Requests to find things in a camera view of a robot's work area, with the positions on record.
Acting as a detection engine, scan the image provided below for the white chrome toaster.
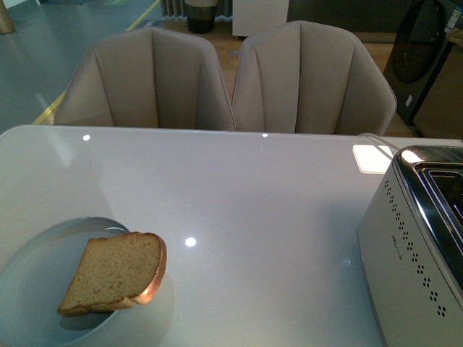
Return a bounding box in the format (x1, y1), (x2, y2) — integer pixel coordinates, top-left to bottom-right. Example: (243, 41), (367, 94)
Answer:
(357, 145), (462, 346)

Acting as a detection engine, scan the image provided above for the grey kitchen counter cabinet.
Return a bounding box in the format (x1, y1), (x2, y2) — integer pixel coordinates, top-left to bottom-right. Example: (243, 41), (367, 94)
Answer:
(286, 0), (411, 43)

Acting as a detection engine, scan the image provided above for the brown bread slice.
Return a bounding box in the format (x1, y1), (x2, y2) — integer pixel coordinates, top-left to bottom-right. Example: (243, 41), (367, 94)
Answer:
(57, 232), (167, 317)

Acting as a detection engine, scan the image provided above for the white pillar cabinet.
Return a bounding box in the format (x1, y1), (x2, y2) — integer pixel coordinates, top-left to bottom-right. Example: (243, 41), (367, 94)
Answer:
(232, 0), (289, 37)

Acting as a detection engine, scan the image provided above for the grey curtain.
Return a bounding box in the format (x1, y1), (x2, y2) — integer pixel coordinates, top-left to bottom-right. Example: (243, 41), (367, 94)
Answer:
(160, 0), (233, 17)

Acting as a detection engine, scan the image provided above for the woven laundry basket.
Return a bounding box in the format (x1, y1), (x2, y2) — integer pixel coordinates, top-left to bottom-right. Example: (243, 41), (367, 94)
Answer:
(184, 0), (218, 34)

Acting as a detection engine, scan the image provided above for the beige chair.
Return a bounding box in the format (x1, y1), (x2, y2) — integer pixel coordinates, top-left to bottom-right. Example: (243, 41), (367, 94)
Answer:
(231, 21), (396, 135)
(54, 27), (235, 131)

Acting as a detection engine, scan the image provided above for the dark grey washing machine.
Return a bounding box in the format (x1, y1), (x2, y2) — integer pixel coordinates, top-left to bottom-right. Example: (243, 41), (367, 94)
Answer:
(383, 1), (462, 125)

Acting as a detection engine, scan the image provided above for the beige left chair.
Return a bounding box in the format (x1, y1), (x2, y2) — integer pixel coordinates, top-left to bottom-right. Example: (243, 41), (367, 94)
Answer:
(54, 27), (235, 131)

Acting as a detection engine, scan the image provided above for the white round plate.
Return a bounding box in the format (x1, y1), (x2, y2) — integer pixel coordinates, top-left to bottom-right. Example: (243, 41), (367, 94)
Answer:
(1, 217), (128, 346)

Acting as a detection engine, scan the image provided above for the gold plant pot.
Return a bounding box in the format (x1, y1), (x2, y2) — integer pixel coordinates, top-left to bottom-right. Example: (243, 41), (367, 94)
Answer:
(0, 0), (14, 35)

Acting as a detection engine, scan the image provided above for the beige right chair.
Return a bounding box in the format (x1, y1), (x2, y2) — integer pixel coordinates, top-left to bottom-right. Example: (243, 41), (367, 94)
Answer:
(231, 21), (396, 135)

